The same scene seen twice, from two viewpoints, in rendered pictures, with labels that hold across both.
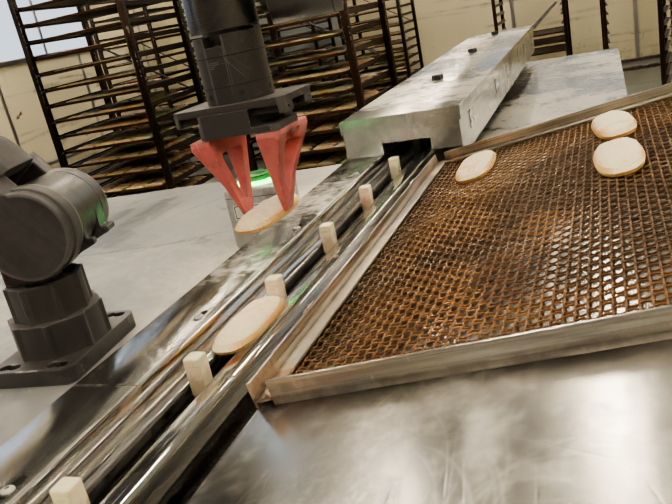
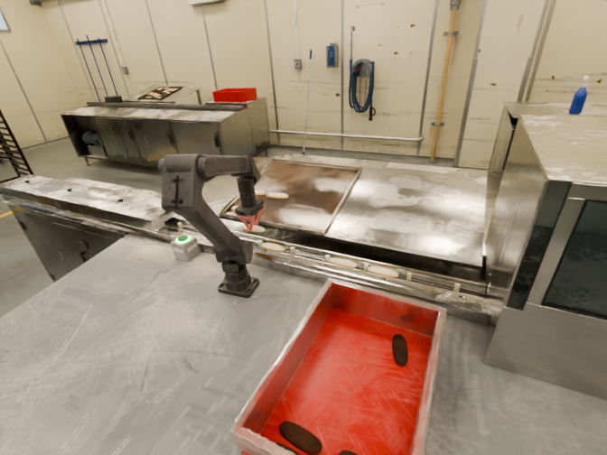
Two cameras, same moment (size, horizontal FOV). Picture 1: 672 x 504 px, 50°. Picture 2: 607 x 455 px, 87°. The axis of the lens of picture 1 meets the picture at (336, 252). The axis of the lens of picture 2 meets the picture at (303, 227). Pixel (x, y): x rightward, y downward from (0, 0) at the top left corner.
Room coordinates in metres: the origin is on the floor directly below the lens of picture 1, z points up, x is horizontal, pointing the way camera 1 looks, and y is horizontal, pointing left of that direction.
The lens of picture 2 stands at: (0.34, 1.09, 1.53)
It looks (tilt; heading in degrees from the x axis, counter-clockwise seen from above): 30 degrees down; 275
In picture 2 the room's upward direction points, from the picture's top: 4 degrees counter-clockwise
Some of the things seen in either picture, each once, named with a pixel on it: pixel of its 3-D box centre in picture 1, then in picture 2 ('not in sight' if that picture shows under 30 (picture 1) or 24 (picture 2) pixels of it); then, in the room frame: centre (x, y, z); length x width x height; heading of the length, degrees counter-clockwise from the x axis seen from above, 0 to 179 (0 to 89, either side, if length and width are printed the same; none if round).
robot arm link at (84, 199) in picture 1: (54, 233); (233, 255); (0.64, 0.25, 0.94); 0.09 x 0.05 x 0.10; 84
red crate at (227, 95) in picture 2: not in sight; (235, 95); (1.55, -3.65, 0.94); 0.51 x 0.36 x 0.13; 161
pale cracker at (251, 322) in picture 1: (249, 320); (273, 246); (0.54, 0.08, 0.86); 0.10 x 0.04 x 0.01; 157
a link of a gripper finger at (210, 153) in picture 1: (250, 160); (250, 218); (0.62, 0.06, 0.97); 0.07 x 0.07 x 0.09; 67
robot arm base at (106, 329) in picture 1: (57, 316); (237, 277); (0.64, 0.27, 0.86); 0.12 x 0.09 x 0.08; 163
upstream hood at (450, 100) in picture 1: (469, 72); (81, 198); (1.61, -0.37, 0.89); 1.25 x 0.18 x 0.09; 157
